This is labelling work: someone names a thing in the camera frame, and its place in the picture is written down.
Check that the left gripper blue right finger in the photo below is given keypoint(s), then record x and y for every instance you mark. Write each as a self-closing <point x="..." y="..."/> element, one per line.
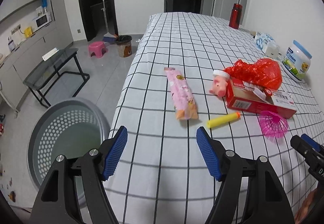
<point x="211" y="151"/>

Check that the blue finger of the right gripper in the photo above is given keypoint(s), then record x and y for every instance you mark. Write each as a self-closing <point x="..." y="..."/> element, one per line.
<point x="311" y="142"/>

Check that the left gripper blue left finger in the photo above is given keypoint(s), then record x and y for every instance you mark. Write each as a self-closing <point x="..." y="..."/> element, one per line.
<point x="113" y="150"/>

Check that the yellow foam dart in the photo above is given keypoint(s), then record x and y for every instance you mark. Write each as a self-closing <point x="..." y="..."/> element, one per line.
<point x="222" y="120"/>

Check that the pink snack wrapper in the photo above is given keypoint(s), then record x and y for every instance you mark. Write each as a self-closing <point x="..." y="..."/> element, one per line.
<point x="183" y="100"/>

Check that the pink plastic mesh toy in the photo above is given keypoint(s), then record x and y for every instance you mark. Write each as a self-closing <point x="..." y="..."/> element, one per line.
<point x="272" y="125"/>

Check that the red toothpaste box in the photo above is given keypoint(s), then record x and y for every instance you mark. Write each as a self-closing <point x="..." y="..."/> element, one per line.
<point x="244" y="96"/>

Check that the pink pig toy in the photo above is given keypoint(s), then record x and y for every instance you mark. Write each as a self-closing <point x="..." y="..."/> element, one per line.
<point x="220" y="82"/>

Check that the red plastic bag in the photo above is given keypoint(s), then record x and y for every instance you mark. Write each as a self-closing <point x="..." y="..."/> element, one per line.
<point x="264" y="72"/>

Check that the brown wicker trash bin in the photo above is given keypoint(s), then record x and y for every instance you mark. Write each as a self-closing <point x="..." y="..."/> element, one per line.
<point x="124" y="45"/>

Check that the person right hand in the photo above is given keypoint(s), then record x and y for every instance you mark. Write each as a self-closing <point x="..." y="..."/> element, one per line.
<point x="303" y="210"/>

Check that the grey perforated laundry basket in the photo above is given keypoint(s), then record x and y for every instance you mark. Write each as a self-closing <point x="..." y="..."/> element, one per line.
<point x="71" y="127"/>

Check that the white black checkered tablecloth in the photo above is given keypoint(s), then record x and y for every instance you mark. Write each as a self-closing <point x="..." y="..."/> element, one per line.
<point x="161" y="176"/>

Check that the milk powder jar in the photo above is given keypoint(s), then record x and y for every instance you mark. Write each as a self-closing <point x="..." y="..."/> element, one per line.
<point x="296" y="61"/>

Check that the pink plastic stool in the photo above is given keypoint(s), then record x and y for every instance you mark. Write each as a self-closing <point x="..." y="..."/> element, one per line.
<point x="97" y="49"/>

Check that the black glass side table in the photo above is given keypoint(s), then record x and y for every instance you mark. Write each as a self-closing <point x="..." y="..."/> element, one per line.
<point x="47" y="73"/>

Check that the white charger box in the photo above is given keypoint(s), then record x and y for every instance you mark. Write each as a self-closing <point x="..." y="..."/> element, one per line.
<point x="272" y="50"/>

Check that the white paper on table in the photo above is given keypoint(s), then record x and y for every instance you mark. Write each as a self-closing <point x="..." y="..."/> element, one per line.
<point x="50" y="54"/>

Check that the blue white tissue pack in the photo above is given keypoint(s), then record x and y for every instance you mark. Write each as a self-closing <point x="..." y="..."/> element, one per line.
<point x="262" y="40"/>

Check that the red thermos bottle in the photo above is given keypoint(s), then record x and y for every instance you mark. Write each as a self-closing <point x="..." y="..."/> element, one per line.
<point x="235" y="17"/>

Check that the yellow container on counter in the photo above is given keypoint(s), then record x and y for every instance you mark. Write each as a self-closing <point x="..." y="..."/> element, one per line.
<point x="28" y="32"/>

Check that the white microwave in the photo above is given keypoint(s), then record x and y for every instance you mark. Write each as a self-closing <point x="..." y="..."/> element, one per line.
<point x="41" y="21"/>

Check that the grey cabinet counter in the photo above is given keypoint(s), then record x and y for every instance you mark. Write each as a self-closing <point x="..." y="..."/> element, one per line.
<point x="20" y="55"/>

